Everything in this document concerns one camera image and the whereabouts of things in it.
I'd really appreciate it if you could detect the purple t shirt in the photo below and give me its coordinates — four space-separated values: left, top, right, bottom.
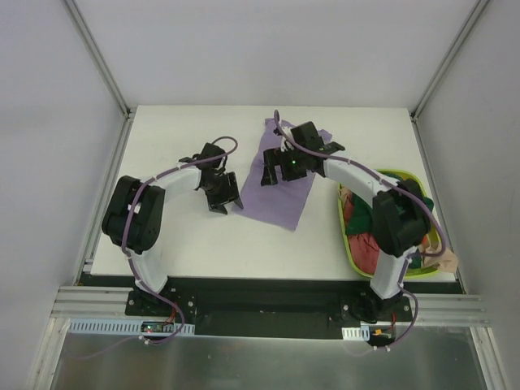
233 118 315 232

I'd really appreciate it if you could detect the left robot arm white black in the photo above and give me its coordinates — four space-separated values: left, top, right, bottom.
102 136 243 316

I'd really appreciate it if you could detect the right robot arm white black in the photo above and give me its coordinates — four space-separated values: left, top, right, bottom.
261 115 431 321

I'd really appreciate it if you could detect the light pink t shirt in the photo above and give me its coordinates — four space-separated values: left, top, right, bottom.
339 186 356 210

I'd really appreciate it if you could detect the dark green t shirt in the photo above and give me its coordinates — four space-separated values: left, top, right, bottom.
338 170 439 278

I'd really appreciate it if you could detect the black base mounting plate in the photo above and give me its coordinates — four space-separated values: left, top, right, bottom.
125 277 415 340

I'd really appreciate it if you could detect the red pink t shirt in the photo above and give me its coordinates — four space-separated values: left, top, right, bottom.
343 195 379 275

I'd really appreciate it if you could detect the lime green plastic basket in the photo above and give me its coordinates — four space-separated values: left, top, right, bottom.
337 184 458 280

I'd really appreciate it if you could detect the beige t shirt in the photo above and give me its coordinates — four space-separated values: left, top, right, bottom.
419 236 458 274

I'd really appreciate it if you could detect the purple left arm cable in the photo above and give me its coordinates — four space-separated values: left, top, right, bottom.
120 135 239 326

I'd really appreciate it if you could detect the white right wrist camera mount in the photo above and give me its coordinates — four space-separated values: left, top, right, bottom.
274 127 294 152

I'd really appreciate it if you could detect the left aluminium frame post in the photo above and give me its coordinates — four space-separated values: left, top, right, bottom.
61 0 133 119

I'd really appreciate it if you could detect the aluminium frame post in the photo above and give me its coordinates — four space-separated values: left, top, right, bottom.
61 0 133 119
409 0 492 123

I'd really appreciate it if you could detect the left white slotted cable duct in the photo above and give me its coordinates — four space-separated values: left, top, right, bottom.
69 318 195 338

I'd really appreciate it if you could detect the white slotted cable duct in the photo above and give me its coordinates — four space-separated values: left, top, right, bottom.
69 318 195 338
341 326 370 341

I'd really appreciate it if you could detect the aluminium front rail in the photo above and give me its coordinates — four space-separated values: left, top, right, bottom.
51 286 492 327

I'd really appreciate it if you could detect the right white slotted cable duct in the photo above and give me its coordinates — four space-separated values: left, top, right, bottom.
341 326 370 341

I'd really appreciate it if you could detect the right aluminium frame post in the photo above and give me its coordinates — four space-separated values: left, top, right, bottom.
409 0 492 123

